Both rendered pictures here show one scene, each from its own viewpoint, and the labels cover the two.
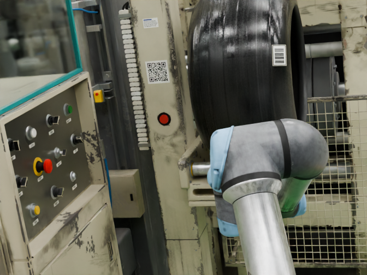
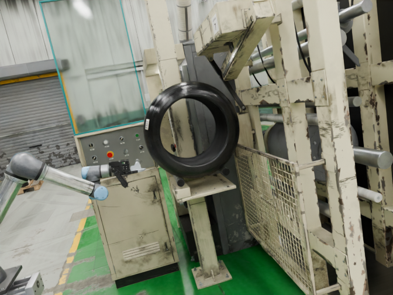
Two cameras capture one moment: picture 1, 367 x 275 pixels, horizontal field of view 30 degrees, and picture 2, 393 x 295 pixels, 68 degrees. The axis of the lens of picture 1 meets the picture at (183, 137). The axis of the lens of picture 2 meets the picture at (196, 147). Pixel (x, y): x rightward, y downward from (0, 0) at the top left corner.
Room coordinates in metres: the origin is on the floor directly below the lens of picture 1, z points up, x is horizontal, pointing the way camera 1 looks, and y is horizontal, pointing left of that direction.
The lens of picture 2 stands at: (1.40, -1.87, 1.36)
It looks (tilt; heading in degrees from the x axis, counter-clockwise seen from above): 9 degrees down; 63
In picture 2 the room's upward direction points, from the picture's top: 11 degrees counter-clockwise
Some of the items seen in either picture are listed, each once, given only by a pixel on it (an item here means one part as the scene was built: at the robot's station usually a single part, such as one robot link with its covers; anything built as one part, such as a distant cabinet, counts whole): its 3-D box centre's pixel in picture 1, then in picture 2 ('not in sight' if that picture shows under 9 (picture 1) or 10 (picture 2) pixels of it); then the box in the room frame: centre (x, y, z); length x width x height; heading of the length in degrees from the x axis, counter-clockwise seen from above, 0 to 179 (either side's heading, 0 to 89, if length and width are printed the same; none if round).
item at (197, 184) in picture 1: (243, 186); (179, 185); (2.08, -0.17, 0.84); 0.36 x 0.09 x 0.06; 73
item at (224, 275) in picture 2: not in sight; (210, 272); (2.27, 0.04, 0.02); 0.27 x 0.27 x 0.04; 73
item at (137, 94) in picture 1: (137, 80); not in sight; (2.26, 0.13, 1.19); 0.05 x 0.04 x 0.48; 163
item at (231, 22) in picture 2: not in sight; (224, 31); (2.45, -0.42, 1.71); 0.61 x 0.25 x 0.15; 73
